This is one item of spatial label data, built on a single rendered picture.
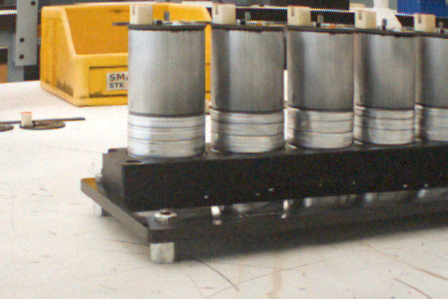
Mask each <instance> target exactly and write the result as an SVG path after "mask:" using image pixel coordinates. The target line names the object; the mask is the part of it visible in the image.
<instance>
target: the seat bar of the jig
mask: <svg viewBox="0 0 448 299"><path fill-rule="evenodd" d="M414 142H415V145H412V146H408V147H386V146H374V145H367V144H362V143H357V142H354V144H353V145H354V148H352V149H348V150H341V151H311V150H301V149H296V148H291V147H288V146H287V141H286V139H285V148H284V149H285V151H284V152H280V153H275V154H267V155H235V154H226V153H219V152H215V151H212V150H210V147H211V146H210V142H205V156H203V157H199V158H195V159H187V160H147V159H139V158H134V157H131V156H128V147H115V148H109V149H108V153H102V185H104V186H105V187H107V188H110V189H111V190H113V191H114V192H116V193H117V194H118V195H120V196H121V197H124V198H127V197H140V196H153V195H167V194H188V193H198V192H207V191H221V190H234V189H248V188H260V187H273V186H287V185H299V184H311V183H324V182H336V181H348V180H359V179H371V178H383V177H394V176H405V175H416V174H427V173H437V172H447V171H448V144H439V143H431V142H423V141H418V140H415V141H414Z"/></svg>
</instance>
